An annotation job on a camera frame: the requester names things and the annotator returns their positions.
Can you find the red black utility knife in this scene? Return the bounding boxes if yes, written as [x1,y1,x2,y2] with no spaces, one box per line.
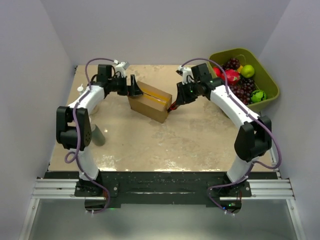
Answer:
[167,101,180,113]

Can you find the pink dragon fruit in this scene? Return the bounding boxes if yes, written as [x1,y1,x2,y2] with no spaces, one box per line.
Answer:
[221,69,240,86]

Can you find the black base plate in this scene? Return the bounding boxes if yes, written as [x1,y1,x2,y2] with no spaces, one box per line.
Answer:
[44,171,252,211]

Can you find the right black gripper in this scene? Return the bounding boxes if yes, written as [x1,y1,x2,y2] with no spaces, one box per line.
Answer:
[176,79,201,105]

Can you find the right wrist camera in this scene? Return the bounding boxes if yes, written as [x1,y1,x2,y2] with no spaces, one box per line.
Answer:
[176,65,194,85]

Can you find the grey cylindrical bottle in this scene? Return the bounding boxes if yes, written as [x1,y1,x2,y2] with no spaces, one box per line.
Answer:
[91,124,106,147]

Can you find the yellow fruit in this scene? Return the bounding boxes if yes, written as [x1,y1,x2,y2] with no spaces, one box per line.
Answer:
[237,65,243,73]

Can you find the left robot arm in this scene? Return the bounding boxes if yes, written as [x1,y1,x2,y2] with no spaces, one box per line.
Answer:
[56,60,143,196]

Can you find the green apple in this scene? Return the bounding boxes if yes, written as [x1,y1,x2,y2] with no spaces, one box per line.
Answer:
[240,64,255,79]

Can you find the green striped melon ball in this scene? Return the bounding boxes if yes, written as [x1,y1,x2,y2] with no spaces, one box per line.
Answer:
[250,89,267,103]

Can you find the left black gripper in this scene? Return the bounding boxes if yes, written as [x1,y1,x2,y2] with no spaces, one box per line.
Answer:
[108,74,143,97]

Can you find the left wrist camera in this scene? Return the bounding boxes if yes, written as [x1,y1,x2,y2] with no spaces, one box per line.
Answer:
[114,61,130,77]

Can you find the green plastic basket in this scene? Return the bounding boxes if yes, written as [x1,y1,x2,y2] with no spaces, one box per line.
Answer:
[209,48,280,113]

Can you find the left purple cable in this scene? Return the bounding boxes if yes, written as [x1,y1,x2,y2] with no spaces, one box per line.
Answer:
[64,57,120,165]

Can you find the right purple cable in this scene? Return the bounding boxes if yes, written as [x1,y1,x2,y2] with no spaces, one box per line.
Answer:
[181,57,283,171]

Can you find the red apple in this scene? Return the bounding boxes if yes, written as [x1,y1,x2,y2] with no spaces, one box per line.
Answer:
[212,66,222,78]

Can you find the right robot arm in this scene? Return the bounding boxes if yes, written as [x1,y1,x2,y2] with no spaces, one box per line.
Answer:
[168,63,272,197]

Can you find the dark grape bunch top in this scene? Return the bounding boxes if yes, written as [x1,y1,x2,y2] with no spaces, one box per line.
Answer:
[222,57,241,71]

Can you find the aluminium rail frame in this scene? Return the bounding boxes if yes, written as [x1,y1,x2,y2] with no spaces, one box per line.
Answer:
[32,179,295,200]

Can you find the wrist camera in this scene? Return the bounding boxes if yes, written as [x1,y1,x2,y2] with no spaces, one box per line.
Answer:
[114,61,130,77]
[176,65,194,85]

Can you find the purple grape bunch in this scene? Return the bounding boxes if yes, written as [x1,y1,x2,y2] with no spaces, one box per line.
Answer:
[229,77,256,105]

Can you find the purple cable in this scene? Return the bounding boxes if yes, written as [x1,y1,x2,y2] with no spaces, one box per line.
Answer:
[181,57,283,171]
[64,57,120,165]

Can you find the brown cardboard express box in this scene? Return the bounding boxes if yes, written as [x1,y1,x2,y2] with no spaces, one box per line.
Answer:
[128,81,173,124]

